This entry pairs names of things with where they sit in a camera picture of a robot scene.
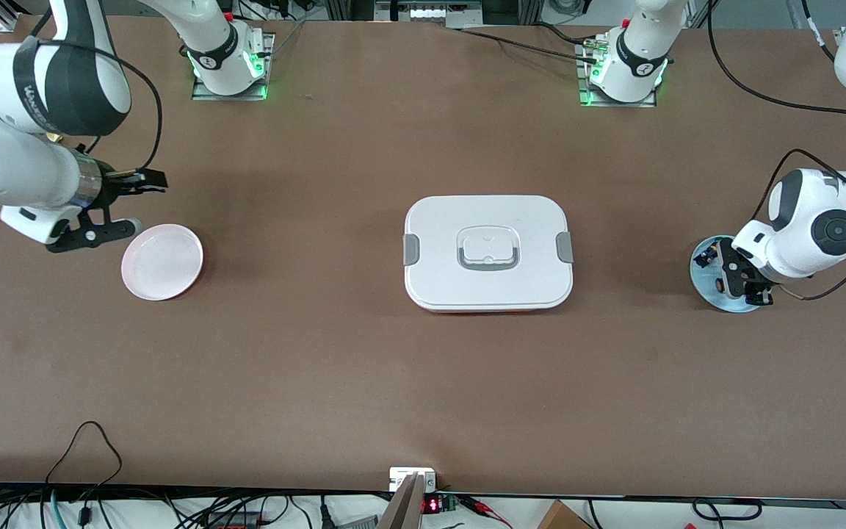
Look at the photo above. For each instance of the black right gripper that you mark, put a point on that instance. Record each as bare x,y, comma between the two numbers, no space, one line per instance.
110,183

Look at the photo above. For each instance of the grey aluminium bar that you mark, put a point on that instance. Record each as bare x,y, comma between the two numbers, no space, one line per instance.
405,510

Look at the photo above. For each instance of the brown cardboard box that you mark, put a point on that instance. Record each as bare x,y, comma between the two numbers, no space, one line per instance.
562,516

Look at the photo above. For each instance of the small white mounting block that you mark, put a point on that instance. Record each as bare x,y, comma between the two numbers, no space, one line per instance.
401,477

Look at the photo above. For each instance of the red LED display board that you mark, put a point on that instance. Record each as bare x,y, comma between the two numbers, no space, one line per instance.
432,505

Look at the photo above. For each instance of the light blue round plate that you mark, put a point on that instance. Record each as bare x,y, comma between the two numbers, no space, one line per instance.
706,283

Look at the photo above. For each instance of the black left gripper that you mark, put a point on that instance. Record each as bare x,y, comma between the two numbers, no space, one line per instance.
715,256

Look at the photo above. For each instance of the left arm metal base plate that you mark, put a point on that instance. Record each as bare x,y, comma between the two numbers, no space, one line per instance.
617,105

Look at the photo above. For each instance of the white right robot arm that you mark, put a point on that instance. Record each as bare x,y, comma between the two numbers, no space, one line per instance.
19,162

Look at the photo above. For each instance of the small black blue toy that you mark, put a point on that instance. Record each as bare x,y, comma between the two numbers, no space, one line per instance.
705,257

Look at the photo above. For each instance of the pink round plate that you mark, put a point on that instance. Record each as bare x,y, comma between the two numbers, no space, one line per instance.
162,263

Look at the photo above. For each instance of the white power strip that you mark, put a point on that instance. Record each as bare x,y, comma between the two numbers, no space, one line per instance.
430,12

